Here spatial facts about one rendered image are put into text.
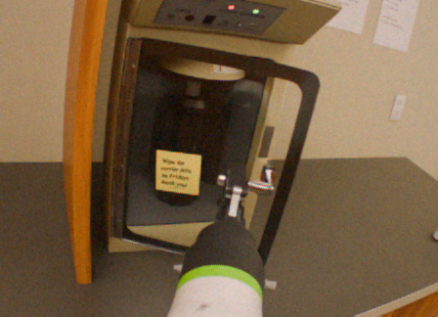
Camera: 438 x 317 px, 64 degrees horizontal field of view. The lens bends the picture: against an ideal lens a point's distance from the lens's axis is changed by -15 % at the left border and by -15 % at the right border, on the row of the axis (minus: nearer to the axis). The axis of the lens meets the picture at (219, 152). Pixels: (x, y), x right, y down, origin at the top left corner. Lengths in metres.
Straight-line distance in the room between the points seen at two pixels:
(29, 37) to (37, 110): 0.21
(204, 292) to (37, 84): 0.86
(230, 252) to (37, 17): 0.83
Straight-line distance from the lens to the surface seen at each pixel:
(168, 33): 0.67
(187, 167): 0.69
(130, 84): 0.66
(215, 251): 0.42
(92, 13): 0.55
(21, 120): 1.16
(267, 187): 0.64
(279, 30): 0.70
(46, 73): 1.11
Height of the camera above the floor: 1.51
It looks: 25 degrees down
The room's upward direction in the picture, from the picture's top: 12 degrees clockwise
